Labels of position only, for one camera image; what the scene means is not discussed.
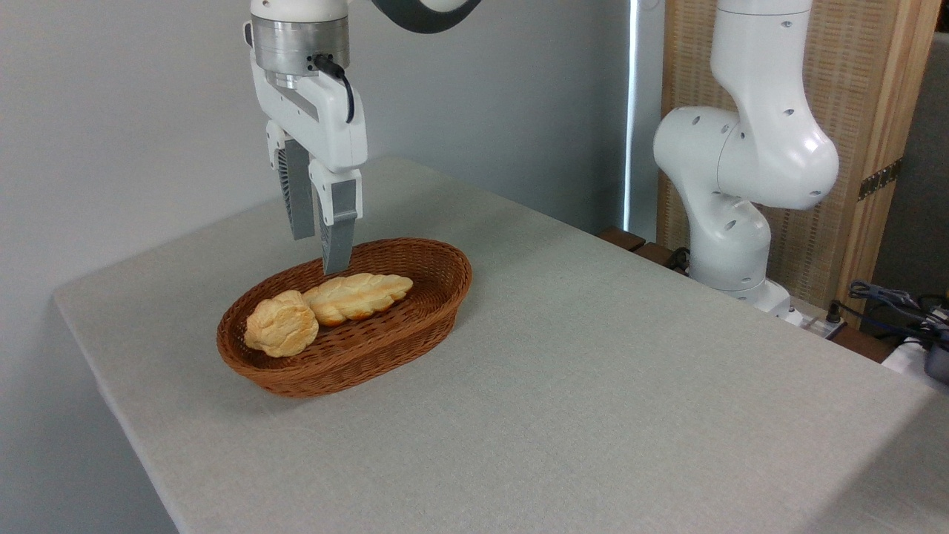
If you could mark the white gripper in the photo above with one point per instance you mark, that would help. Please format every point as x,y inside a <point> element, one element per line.
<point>326,122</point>

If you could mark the round golden bread roll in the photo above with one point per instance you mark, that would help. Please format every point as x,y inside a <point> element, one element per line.
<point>282,325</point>

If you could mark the long braided bread loaf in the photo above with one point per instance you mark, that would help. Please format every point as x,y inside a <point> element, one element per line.
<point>359,295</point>

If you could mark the brown wicker oval basket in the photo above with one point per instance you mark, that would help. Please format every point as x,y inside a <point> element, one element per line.
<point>415,326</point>

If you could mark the woven wood-framed screen panel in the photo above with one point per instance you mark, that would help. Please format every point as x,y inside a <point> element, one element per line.
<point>838,89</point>

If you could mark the metal screen hinge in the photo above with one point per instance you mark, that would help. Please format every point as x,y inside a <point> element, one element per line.
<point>880,179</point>

